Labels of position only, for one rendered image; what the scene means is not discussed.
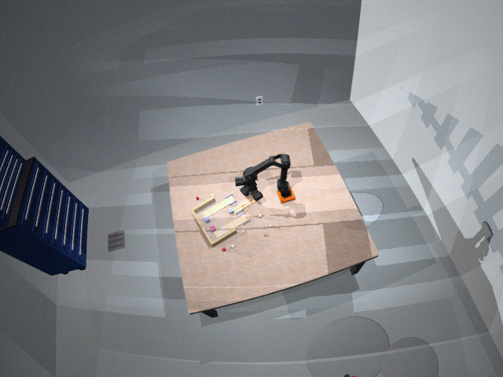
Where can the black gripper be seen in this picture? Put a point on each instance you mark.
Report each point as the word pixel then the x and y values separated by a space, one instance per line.
pixel 255 192

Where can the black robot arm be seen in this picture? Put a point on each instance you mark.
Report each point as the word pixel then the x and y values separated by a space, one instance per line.
pixel 250 175

